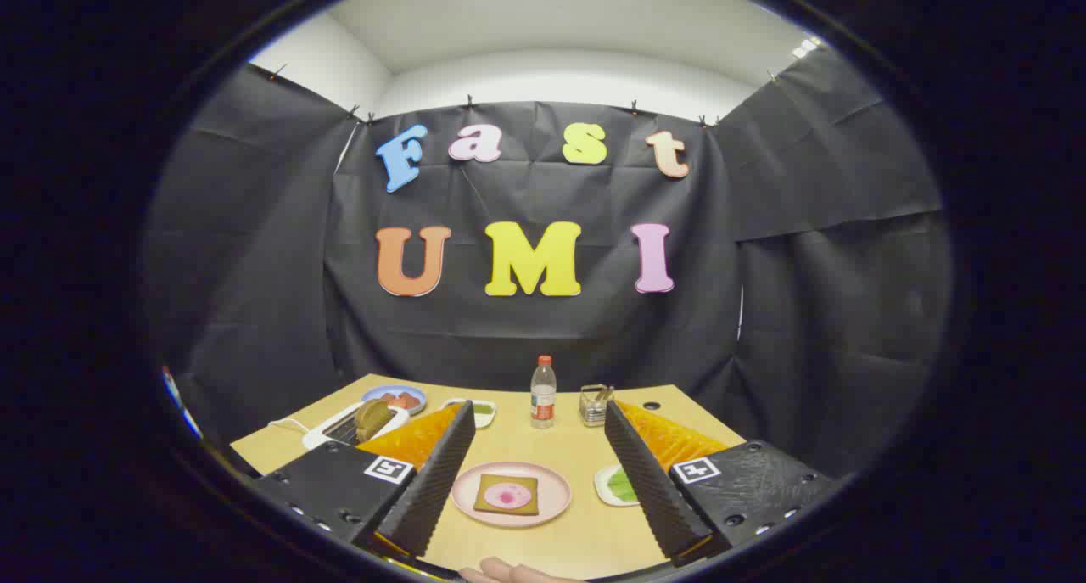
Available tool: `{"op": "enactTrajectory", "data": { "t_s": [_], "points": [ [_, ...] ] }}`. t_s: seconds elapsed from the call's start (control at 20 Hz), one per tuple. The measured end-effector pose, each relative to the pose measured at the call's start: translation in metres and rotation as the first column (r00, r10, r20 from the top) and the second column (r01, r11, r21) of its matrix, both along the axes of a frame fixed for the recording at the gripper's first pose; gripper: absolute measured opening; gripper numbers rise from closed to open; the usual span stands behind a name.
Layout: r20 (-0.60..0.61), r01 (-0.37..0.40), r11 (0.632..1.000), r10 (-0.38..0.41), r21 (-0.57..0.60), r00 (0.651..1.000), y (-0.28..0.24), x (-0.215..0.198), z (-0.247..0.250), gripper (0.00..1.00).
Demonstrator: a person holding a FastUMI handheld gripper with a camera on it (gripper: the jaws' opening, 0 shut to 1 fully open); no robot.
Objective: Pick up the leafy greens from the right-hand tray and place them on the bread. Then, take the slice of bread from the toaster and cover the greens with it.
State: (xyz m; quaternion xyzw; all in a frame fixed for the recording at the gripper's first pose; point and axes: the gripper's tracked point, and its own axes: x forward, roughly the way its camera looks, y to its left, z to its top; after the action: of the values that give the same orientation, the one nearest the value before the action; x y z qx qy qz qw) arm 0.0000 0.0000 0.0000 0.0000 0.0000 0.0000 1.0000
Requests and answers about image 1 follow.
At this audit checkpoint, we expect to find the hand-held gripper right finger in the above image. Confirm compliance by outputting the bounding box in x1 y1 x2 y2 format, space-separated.
604 399 841 567

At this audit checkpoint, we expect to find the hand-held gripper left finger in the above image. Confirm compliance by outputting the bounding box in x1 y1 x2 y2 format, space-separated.
252 401 477 560

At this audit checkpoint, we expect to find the toasted brown bread slice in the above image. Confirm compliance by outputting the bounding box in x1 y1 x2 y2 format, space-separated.
354 399 395 444

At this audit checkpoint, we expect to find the small white plate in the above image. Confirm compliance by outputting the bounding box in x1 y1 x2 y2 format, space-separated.
594 464 641 508

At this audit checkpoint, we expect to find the pink ham slice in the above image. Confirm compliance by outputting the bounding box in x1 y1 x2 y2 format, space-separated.
484 481 533 510

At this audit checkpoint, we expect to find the white divided seasoning tray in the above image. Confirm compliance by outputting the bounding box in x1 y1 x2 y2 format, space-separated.
443 398 497 429

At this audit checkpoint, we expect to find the pink plate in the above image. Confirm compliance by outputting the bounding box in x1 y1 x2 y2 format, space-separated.
451 461 574 529

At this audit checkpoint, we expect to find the blue plate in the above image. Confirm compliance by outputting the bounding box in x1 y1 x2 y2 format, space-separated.
361 385 428 416

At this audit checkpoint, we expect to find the white toaster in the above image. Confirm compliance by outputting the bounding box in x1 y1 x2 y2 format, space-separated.
302 401 411 451

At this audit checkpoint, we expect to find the clear plastic water bottle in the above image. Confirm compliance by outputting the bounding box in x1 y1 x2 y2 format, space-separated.
530 356 557 430

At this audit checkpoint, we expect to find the black backdrop cloth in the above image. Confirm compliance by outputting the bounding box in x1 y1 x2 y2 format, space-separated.
143 47 953 482

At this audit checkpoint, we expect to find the metal wire mesh holder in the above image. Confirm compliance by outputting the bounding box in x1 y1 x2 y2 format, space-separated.
579 384 615 428

